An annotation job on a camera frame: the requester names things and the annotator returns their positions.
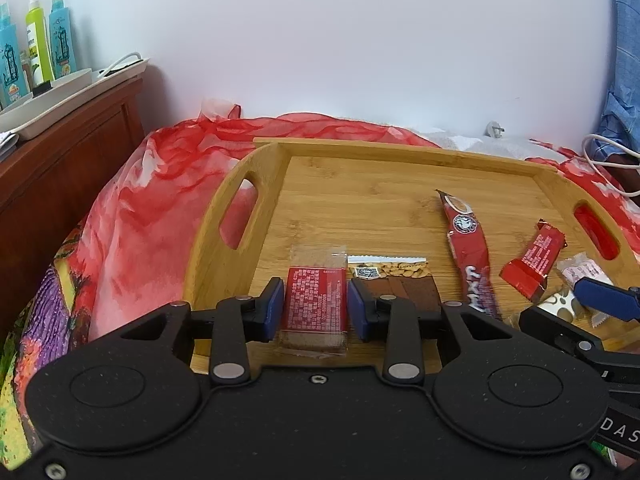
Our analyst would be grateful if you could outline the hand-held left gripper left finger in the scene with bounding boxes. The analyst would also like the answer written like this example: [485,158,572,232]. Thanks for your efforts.
[120,276,286,387]

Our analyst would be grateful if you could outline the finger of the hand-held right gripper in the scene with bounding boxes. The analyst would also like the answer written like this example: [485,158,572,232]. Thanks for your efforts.
[574,277,640,322]
[520,306,640,387]

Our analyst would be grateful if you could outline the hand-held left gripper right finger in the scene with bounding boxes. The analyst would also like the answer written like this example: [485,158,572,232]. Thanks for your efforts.
[347,279,517,387]

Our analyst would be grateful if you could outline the white and gold snack packet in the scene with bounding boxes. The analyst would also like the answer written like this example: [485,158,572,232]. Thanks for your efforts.
[537,287,608,328]

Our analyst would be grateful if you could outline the pink candy packet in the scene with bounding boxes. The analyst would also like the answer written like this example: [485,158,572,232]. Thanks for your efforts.
[556,253,613,291]

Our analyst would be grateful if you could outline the red label biscuit packet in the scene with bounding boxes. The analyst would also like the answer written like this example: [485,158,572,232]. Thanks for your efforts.
[279,245,349,358]

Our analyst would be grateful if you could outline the brown cake packet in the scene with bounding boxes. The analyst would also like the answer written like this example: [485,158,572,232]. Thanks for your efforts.
[346,255,442,311]

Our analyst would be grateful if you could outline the red and brown wafer packet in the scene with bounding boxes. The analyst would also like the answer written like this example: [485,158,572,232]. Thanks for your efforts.
[499,219,567,304]

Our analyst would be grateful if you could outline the wooden tray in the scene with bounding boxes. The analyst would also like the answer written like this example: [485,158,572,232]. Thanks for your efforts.
[182,137,640,376]

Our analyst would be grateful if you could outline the long red stick packet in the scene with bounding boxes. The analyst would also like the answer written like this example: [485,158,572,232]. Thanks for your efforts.
[435,189,502,320]

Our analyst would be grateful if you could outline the printed floral cloth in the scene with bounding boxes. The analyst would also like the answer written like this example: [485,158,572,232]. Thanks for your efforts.
[0,99,640,461]

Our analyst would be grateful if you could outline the white bed sheet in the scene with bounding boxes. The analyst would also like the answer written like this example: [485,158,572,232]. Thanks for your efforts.
[410,129,581,162]

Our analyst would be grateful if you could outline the blue checkered cloth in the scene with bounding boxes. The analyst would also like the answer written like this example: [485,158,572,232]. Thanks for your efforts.
[597,0,640,161]

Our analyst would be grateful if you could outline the brown wooden cabinet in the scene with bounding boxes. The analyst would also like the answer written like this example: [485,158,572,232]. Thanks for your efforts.
[0,75,146,346]

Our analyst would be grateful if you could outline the large white tray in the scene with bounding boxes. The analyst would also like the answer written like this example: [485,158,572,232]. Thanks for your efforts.
[0,57,151,142]

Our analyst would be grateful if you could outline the small white tray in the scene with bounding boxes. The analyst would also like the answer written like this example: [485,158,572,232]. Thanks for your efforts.
[0,67,94,126]

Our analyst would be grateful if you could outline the tall teal spray bottle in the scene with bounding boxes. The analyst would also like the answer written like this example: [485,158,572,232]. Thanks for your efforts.
[48,0,79,81]
[0,2,29,111]

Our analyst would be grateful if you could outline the yellow-green spray bottle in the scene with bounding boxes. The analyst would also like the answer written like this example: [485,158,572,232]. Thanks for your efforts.
[26,0,55,97]

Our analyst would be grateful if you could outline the white charger cable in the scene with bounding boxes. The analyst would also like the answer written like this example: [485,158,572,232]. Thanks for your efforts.
[581,133,640,168]

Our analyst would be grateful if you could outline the thin white cable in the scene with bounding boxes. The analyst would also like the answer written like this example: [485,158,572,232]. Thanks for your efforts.
[97,51,144,77]

